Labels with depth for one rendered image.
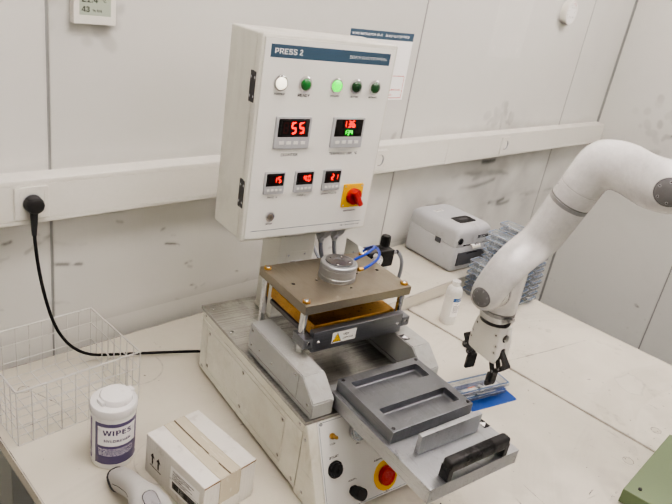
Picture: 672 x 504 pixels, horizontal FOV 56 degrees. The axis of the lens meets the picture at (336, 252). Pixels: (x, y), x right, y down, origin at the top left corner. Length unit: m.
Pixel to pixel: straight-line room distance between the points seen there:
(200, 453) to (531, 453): 0.77
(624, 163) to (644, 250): 2.30
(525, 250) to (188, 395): 0.83
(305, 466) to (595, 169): 0.82
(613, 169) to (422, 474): 0.70
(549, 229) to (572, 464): 0.55
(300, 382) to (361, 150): 0.53
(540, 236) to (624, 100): 2.22
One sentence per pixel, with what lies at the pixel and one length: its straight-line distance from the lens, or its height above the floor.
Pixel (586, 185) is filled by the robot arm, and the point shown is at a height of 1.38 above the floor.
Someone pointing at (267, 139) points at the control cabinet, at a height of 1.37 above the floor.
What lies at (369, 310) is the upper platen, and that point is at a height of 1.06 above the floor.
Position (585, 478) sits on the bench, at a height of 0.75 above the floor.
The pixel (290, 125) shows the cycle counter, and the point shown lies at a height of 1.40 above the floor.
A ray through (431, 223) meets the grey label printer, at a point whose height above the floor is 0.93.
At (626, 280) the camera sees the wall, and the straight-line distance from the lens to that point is 3.70.
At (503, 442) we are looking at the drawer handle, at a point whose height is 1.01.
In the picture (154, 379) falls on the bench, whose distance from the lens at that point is 1.58.
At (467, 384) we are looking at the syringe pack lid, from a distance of 1.67.
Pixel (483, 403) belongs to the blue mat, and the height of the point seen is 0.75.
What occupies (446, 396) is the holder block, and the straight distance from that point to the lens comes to 1.27.
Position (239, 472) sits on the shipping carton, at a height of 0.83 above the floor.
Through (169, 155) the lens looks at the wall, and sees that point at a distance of 1.62.
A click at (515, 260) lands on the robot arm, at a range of 1.44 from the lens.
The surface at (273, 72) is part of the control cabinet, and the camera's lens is 1.24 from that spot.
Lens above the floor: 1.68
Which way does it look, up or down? 23 degrees down
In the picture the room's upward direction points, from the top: 10 degrees clockwise
